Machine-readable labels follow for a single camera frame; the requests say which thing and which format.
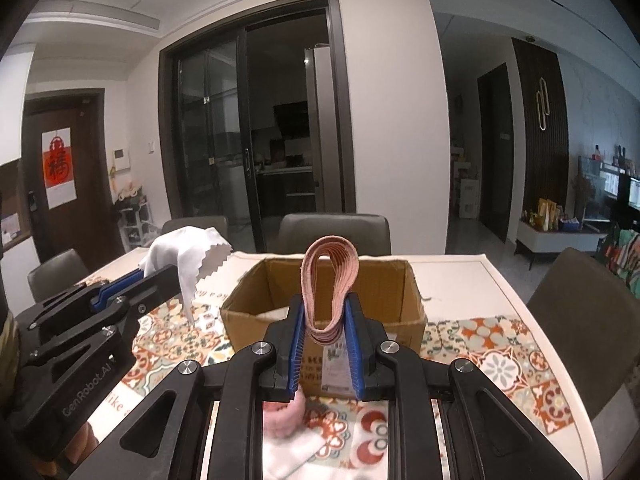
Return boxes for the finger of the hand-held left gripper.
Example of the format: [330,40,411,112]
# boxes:
[25,265,182,366]
[15,270,146,331]

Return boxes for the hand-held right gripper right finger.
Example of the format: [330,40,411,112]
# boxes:
[344,292,576,480]

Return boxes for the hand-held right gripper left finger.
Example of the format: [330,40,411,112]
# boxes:
[67,295,306,480]

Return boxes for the white zigzag-edged cloth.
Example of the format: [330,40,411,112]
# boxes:
[139,227,232,328]

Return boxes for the brown cardboard box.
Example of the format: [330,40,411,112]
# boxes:
[220,257,427,398]

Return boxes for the person's left hand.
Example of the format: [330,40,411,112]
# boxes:
[62,422,98,463]

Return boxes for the grey dining chair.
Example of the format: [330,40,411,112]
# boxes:
[526,247,640,421]
[277,213,392,256]
[161,216,229,251]
[27,249,91,303]

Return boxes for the white sock with pink cuff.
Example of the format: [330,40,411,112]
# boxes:
[262,390,326,480]

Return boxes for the white shoe rack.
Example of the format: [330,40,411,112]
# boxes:
[117,185,151,256]

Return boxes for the dark wooden door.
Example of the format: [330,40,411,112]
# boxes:
[22,89,123,261]

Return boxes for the red and white door poster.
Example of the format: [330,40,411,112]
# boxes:
[41,128,76,209]

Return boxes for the dark framed sliding glass door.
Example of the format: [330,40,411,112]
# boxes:
[159,0,357,253]

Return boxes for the white hallway boxes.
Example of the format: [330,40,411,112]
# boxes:
[450,145,481,218]

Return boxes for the silver refrigerator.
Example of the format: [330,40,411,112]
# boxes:
[304,45,333,216]

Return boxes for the white low cabinet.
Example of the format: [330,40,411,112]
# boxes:
[517,217,608,271]

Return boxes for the dark hallway door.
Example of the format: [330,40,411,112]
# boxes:
[477,62,516,246]

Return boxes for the clothes draped on chair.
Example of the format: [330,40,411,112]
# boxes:
[600,230,640,301]

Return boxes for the black piano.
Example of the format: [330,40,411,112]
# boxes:
[600,170,640,211]

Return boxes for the dark slatted wall panel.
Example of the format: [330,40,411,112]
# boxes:
[511,37,571,226]

